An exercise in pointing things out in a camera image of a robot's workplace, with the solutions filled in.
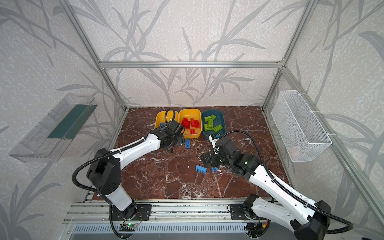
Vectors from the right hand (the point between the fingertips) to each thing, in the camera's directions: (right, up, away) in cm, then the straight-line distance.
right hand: (208, 150), depth 74 cm
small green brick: (+5, +17, +37) cm, 42 cm away
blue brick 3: (+5, -14, +14) cm, 20 cm away
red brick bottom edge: (-10, +13, +34) cm, 38 cm away
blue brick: (-33, +12, +34) cm, 49 cm away
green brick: (+1, +16, +35) cm, 39 cm away
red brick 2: (-17, +14, +33) cm, 40 cm away
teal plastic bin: (+5, +14, +33) cm, 37 cm away
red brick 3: (-10, +7, +30) cm, 33 cm away
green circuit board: (-39, -37, -3) cm, 54 cm away
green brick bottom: (+8, +9, +31) cm, 33 cm away
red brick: (-7, +12, +34) cm, 37 cm away
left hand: (-16, +5, +15) cm, 23 cm away
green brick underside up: (+3, +12, +31) cm, 33 cm away
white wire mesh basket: (+39, +8, -13) cm, 42 cm away
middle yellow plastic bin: (-12, +21, +45) cm, 51 cm away
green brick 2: (0, +10, +30) cm, 32 cm away
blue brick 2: (-13, -1, +26) cm, 29 cm away
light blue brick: (-4, -14, +12) cm, 19 cm away
